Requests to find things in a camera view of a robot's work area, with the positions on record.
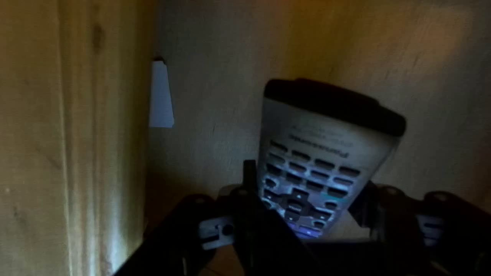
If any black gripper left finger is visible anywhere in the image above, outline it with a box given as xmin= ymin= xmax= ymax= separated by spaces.
xmin=240 ymin=159 xmax=258 ymax=213

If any open wooden desk drawer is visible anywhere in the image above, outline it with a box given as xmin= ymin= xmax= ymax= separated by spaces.
xmin=0 ymin=0 xmax=491 ymax=276

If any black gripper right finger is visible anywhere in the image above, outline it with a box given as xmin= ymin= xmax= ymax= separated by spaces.
xmin=355 ymin=182 xmax=395 ymax=229

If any grey remote control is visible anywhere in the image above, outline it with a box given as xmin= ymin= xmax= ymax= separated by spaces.
xmin=258 ymin=78 xmax=407 ymax=240

